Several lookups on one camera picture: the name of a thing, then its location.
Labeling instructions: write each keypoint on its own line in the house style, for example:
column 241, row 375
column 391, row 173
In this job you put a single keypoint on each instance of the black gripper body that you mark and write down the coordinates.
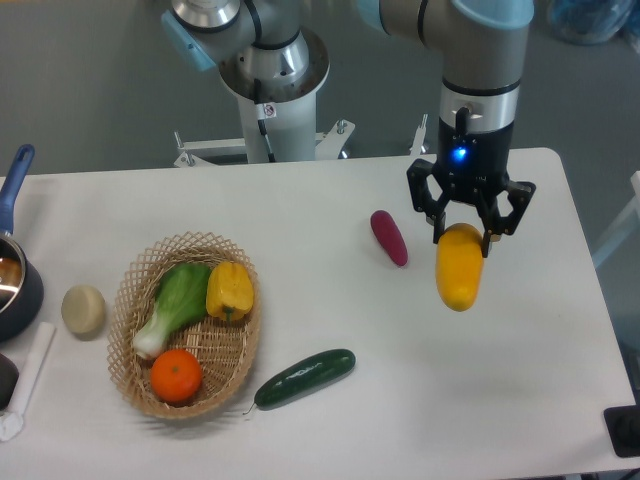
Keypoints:
column 473, row 162

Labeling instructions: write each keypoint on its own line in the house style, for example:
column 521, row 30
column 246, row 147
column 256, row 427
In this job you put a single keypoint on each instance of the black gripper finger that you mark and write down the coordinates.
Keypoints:
column 501, row 205
column 423, row 200

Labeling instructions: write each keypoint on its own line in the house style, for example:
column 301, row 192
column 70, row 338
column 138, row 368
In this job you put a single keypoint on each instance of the yellow mango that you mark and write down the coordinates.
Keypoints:
column 459, row 266

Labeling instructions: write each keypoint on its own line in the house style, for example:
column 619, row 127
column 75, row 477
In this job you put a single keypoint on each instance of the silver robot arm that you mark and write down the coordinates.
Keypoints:
column 483, row 44

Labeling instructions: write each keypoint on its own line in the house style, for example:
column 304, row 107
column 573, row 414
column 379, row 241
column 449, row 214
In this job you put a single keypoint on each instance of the woven wicker basket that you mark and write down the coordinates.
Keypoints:
column 225, row 351

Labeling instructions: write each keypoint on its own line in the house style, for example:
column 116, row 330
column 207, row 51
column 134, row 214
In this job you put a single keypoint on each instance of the purple sweet potato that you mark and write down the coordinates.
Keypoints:
column 389, row 237

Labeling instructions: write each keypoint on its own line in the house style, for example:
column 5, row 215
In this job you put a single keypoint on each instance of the blue plastic bag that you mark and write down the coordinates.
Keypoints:
column 588, row 23

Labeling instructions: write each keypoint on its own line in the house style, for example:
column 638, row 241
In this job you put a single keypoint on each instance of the green cucumber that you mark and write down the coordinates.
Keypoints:
column 307, row 376

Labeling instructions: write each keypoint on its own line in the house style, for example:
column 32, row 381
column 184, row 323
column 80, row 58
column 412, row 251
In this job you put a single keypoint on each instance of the yellow bell pepper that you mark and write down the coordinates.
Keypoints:
column 230, row 292

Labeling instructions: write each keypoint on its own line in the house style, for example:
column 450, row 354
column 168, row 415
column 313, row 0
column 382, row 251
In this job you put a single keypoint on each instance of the black device at table edge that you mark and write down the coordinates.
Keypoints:
column 622, row 423

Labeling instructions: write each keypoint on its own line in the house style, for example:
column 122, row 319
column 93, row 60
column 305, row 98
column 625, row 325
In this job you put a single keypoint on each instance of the green bok choy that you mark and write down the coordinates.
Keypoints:
column 180, row 300

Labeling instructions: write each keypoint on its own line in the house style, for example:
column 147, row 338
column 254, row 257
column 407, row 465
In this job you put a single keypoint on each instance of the orange tangerine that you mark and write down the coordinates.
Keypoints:
column 175, row 376

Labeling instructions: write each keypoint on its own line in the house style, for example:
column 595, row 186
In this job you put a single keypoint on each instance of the beige round potato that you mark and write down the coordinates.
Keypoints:
column 83, row 309

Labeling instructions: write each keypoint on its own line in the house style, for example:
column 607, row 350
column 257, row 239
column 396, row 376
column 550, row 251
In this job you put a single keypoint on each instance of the dark round object left edge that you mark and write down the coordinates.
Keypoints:
column 9, row 375

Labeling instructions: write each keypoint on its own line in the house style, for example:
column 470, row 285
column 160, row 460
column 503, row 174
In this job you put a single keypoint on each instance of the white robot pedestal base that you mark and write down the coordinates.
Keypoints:
column 276, row 93

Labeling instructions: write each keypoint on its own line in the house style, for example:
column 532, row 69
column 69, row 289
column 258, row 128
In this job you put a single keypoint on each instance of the blue handled saucepan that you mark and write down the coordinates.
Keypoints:
column 22, row 290

